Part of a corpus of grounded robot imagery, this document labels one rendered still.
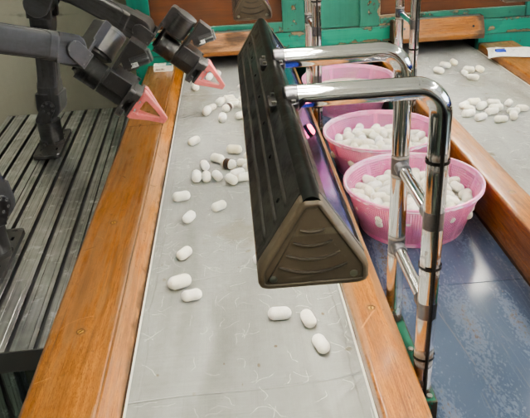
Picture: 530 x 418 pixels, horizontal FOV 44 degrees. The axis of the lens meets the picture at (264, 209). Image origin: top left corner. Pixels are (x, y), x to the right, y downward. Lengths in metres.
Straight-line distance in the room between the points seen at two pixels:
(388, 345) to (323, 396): 0.11
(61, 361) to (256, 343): 0.25
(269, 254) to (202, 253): 0.66
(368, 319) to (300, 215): 0.47
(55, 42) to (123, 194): 0.31
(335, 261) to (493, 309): 0.66
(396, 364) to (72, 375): 0.40
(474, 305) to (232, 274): 0.39
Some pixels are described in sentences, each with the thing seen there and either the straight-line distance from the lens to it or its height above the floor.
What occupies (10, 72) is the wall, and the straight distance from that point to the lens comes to 3.16.
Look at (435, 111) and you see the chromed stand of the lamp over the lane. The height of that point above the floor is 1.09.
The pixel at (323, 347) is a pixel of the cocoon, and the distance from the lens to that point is 0.87.
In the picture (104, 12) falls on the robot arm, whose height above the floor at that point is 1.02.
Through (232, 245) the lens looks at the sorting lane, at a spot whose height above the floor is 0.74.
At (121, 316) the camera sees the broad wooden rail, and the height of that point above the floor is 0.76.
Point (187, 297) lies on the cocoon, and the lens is 0.99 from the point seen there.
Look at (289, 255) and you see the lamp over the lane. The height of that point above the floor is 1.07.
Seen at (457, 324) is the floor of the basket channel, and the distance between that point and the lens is 1.06.
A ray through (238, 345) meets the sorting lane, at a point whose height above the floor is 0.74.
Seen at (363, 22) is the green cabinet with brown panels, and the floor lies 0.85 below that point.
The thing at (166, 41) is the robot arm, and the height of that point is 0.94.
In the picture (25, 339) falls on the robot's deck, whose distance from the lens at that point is 1.12.
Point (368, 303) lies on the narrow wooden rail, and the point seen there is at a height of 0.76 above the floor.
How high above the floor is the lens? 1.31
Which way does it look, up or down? 27 degrees down
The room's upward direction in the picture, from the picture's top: 4 degrees counter-clockwise
